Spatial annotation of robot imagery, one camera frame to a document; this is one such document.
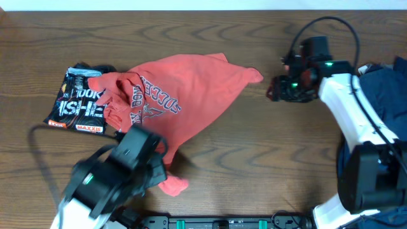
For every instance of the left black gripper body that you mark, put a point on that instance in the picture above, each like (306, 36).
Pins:
(158, 172)

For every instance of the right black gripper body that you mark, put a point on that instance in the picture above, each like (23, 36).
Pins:
(292, 90)

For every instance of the red printed t-shirt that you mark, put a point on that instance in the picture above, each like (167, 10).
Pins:
(175, 97)

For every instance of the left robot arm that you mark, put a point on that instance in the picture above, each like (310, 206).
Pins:
(100, 185)

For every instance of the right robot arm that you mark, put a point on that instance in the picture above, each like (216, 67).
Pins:
(374, 178)

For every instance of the black folded printed shirt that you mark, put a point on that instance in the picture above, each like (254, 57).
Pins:
(75, 107)

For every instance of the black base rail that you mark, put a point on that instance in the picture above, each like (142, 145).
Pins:
(278, 220)

